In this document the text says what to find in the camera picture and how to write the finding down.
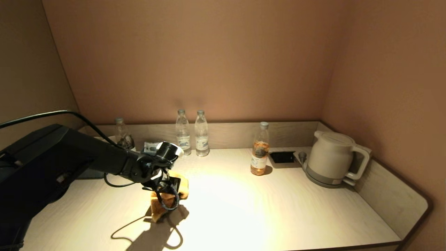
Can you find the orange microfibre cloth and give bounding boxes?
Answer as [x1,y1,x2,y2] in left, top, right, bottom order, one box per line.
[151,171,189,223]

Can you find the bottle with dark drink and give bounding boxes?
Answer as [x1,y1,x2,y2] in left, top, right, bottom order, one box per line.
[115,117,136,151]

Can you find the clear water bottle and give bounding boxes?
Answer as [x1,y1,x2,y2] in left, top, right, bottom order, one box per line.
[176,109,192,156]
[194,110,210,157]

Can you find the white ceramic cup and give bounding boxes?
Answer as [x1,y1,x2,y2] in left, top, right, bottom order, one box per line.
[94,136,120,147]

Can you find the raised wooden desk rim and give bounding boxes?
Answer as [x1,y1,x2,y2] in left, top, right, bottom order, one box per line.
[21,121,434,251]

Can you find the bottle with amber drink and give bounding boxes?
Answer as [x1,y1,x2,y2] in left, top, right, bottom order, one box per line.
[251,122,270,176]

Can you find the black recessed power socket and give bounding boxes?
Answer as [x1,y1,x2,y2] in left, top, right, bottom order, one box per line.
[269,151,296,164]

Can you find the beige electric kettle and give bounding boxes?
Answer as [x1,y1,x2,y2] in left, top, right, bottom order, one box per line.
[307,131,371,182]

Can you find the grey kettle base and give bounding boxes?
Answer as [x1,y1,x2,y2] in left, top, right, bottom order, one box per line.
[302,162,356,189]

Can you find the black wrist camera white mount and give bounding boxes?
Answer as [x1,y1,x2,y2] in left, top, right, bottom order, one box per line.
[155,141,184,161]

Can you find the short black cable loop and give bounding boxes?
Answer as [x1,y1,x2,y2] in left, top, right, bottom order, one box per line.
[103,173,136,188]

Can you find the long black cable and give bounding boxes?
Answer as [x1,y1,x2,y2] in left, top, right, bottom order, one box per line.
[0,111,121,149]

